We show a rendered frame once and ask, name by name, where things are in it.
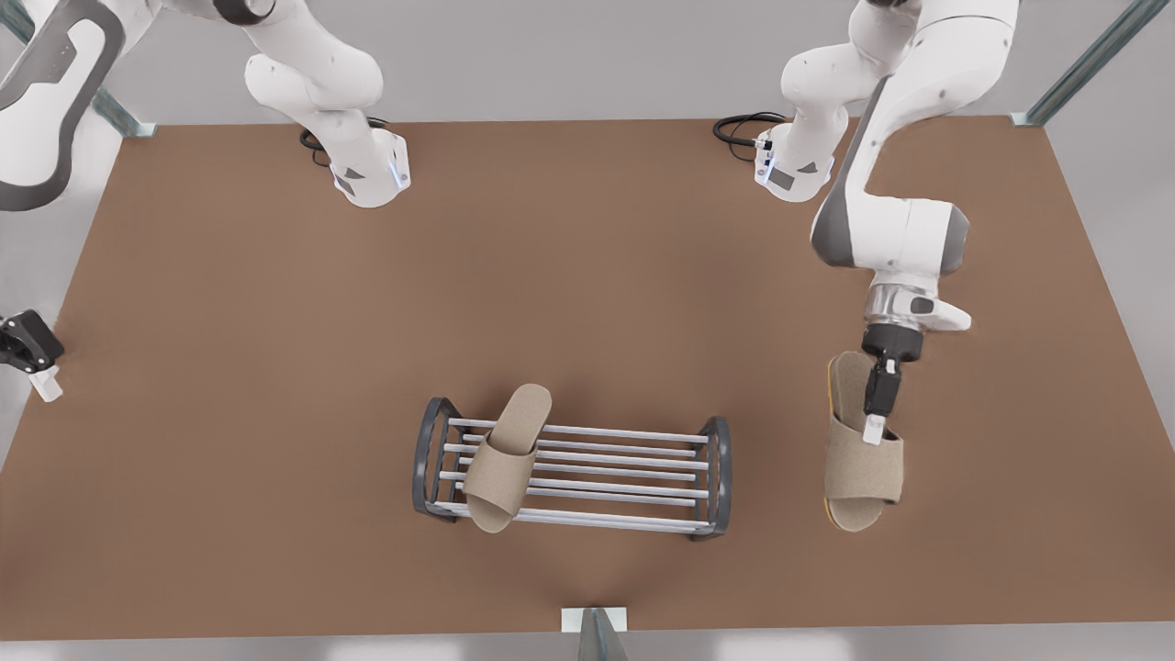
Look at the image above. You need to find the beige felt slipper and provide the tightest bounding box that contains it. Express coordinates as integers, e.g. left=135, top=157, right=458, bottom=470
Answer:
left=461, top=383, right=554, bottom=535
left=822, top=350, right=906, bottom=533

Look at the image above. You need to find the grey metal shoe rack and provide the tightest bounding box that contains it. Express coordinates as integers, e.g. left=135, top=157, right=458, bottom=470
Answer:
left=411, top=396, right=733, bottom=543

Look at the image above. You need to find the silver frame post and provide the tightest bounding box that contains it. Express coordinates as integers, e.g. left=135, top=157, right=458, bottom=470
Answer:
left=0, top=0, right=158, bottom=140
left=561, top=605, right=632, bottom=661
left=1009, top=0, right=1175, bottom=129

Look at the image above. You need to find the black cable loop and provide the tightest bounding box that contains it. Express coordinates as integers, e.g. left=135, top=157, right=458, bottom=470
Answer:
left=712, top=111, right=791, bottom=165
left=299, top=117, right=392, bottom=168

